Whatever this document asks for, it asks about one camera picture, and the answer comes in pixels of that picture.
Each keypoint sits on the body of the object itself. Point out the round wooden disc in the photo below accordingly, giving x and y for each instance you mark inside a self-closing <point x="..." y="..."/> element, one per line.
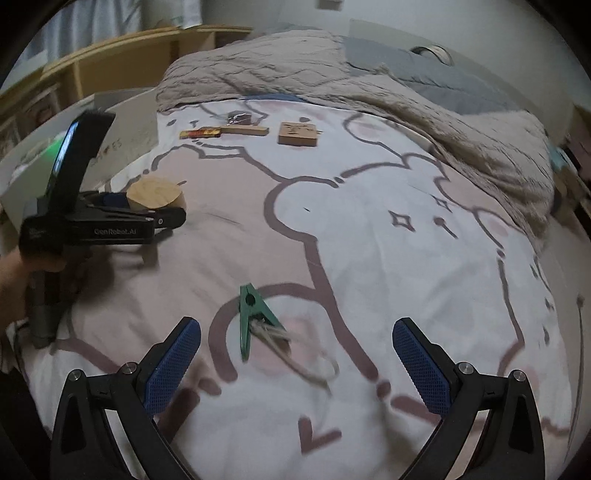
<point x="154" y="194"/>

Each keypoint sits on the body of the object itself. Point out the person's left hand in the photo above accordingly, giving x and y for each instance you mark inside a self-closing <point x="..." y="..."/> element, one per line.
<point x="14" y="281"/>

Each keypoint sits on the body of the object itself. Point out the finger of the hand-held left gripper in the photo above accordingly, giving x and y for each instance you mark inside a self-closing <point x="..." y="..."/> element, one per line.
<point x="111" y="199"/>
<point x="161" y="219"/>

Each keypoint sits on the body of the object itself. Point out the grey pillow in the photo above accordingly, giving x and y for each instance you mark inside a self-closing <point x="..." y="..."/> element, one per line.
<point x="406" y="64"/>

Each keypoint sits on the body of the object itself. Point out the wooden stick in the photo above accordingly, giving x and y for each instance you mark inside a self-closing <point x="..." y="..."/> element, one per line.
<point x="244" y="130"/>

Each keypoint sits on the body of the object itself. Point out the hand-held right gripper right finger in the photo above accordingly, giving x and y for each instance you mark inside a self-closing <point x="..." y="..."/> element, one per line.
<point x="422" y="364"/>

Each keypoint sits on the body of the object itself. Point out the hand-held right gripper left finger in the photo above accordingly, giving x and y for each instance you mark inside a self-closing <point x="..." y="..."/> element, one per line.
<point x="178" y="360"/>

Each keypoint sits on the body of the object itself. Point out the small metal item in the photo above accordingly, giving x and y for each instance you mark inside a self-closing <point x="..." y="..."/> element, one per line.
<point x="240" y="117"/>

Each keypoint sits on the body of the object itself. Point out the light wooden headboard shelf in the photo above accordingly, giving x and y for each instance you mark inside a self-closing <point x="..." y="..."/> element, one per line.
<point x="115" y="60"/>

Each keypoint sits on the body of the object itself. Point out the white storage box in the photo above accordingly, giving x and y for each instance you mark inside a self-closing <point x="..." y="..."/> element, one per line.
<point x="134" y="120"/>

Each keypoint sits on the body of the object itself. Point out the printed pink white bed sheet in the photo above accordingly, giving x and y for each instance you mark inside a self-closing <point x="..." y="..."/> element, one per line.
<point x="369" y="254"/>

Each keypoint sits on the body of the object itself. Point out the beige fluffy blanket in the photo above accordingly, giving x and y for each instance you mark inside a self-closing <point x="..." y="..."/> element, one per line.
<point x="323" y="69"/>

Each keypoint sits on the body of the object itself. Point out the green clothespin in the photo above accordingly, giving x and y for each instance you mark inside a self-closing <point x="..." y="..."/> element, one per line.
<point x="247" y="314"/>

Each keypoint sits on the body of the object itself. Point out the square wooden block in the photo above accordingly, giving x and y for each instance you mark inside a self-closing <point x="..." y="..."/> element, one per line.
<point x="298" y="134"/>

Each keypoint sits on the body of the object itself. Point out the red yellow printed packet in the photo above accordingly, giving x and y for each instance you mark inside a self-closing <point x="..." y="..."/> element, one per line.
<point x="201" y="134"/>

